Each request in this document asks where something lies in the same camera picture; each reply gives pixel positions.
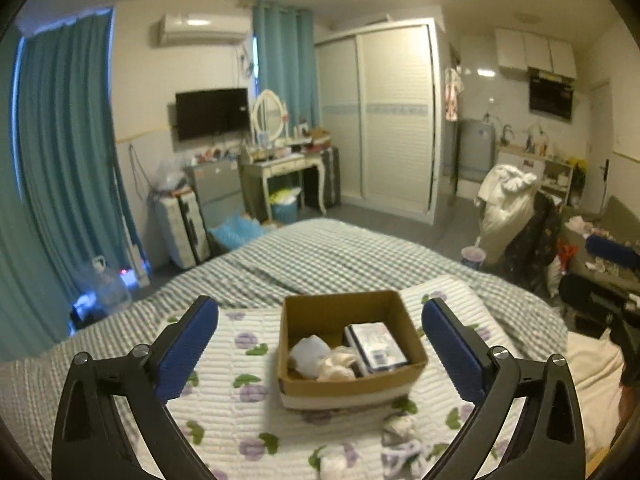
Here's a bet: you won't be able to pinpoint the clear water jug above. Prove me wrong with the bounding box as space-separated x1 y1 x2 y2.
75 255 132 312

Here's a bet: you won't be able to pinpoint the white sliding door wardrobe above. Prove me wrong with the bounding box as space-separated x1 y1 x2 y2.
314 17 447 219

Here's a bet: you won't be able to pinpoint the white kitchen wall cabinets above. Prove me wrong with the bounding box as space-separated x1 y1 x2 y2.
495 27 579 81

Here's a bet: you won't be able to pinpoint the brown cardboard box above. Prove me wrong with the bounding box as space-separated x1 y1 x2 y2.
276 290 429 411

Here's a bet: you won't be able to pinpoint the clear plastic bag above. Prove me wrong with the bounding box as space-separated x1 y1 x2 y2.
156 157 189 194

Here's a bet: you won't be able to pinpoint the white kitchen shelf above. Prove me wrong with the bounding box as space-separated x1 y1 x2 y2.
497 144 574 207

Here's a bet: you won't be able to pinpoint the white pillow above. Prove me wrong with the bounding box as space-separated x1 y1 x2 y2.
564 332 627 463

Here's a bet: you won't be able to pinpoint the white clothes pile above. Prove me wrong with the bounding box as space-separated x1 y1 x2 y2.
474 164 542 267

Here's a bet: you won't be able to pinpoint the white crumpled cloth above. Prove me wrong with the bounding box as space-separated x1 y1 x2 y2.
289 335 333 378

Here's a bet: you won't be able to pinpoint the white suitcase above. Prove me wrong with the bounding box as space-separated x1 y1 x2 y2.
154 192 211 269

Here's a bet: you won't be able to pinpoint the floral white quilted blanket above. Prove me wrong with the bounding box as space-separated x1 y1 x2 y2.
107 276 531 480

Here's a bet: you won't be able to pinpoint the blue laundry basket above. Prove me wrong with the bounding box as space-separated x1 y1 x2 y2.
269 187 304 225

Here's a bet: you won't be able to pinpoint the white oval mirror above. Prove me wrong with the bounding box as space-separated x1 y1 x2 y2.
250 89 289 144

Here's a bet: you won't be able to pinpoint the black chair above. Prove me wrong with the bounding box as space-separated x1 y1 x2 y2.
500 192 564 292

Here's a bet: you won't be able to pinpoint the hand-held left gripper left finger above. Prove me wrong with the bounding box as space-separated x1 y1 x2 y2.
51 295 221 480

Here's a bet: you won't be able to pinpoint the hanging white red garment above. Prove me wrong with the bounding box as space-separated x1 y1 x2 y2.
444 66 464 122

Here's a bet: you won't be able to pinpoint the white blue tissue packet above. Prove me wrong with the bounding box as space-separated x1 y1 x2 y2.
343 322 410 377

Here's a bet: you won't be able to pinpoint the grey washing machine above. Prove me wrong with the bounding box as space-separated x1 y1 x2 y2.
457 119 497 179

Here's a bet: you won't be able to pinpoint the grey white sock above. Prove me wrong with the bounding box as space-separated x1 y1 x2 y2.
380 411 427 480

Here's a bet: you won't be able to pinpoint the blue roll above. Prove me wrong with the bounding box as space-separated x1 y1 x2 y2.
585 235 640 267

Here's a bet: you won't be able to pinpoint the narrow teal curtain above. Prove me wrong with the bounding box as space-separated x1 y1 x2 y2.
251 0 321 137

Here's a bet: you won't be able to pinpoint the small grey fridge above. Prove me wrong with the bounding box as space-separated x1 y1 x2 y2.
186 161 247 229

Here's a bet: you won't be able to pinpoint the black wall television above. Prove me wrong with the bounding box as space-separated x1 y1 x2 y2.
175 88 251 142

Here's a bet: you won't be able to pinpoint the blue cushion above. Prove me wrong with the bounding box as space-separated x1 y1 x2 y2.
207 211 264 252

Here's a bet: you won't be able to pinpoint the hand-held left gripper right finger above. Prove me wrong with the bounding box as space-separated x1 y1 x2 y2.
421 297 587 480

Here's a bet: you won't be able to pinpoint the white air conditioner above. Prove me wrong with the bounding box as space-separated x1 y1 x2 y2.
159 14 252 49

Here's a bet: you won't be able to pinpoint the white dressing table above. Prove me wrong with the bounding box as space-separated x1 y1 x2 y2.
239 152 329 222

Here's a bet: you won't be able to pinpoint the wide teal curtain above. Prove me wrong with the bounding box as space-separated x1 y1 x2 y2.
0 7 139 348

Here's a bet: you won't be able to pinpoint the black range hood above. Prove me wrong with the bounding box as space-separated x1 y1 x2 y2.
528 67 576 121

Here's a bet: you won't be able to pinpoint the dark checked suitcase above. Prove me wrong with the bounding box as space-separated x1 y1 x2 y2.
320 147 342 209

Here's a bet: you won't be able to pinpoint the cream crumpled sock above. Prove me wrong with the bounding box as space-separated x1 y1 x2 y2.
318 345 359 382

